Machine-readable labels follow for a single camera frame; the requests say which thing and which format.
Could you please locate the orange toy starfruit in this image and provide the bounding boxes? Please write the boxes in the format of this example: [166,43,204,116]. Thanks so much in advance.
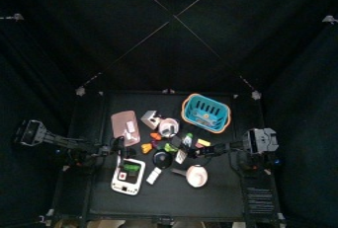
[141,142,156,155]

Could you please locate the pink cutting board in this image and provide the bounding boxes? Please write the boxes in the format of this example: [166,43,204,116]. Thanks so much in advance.
[110,110,143,148]

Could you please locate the yellow toy block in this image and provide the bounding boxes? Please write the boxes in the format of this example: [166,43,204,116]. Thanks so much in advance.
[196,138,213,147]

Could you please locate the green white toy bottle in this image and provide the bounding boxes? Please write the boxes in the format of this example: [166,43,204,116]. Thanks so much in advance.
[181,132,196,148]

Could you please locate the green toy food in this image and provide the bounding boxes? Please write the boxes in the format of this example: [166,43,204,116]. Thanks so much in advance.
[122,162,142,173]

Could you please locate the green toy vegetable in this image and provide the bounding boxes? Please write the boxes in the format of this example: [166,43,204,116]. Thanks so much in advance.
[164,142,178,154]

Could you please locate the black toy frying pan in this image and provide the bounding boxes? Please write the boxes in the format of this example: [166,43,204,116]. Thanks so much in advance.
[153,150,174,170]

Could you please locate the pink toy bowl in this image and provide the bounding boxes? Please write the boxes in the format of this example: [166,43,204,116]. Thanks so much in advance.
[158,116,181,139]

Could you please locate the white rectangular block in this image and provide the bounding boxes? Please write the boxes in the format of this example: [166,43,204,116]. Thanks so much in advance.
[146,167,165,186]

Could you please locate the grey white toy box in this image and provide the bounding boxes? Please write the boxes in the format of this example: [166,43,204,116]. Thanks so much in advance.
[141,110,164,130]

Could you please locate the blue basket with orange rim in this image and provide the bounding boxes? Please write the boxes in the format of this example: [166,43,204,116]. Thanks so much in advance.
[181,93,233,134]

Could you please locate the white printed label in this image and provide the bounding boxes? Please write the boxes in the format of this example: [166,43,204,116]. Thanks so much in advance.
[245,186,276,215]

